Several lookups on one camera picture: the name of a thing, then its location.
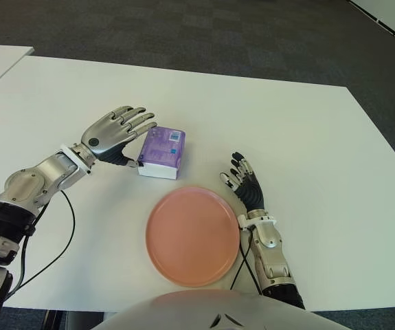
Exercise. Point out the purple tissue paper pack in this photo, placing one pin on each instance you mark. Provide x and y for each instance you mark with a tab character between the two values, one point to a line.
163	151

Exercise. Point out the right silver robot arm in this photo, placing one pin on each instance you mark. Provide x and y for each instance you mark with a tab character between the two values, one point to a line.
269	240

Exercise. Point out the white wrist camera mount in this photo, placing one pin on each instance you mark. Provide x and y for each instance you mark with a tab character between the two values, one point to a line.
259	221
77	159

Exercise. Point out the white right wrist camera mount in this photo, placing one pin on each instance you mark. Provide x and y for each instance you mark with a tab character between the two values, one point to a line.
259	221

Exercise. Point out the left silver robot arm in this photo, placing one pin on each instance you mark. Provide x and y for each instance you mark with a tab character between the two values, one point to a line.
29	182

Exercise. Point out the silver robot torso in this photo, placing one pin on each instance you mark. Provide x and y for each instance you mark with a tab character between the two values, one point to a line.
190	309

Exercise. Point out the pink round plate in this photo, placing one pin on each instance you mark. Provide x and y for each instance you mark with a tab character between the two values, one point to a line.
192	237

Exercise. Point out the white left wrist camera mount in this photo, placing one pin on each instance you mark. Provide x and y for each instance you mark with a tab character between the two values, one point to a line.
77	159

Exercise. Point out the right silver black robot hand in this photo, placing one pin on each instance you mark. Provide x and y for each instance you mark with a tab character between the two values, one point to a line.
252	194

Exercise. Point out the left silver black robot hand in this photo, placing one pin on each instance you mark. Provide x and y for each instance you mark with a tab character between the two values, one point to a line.
108	134

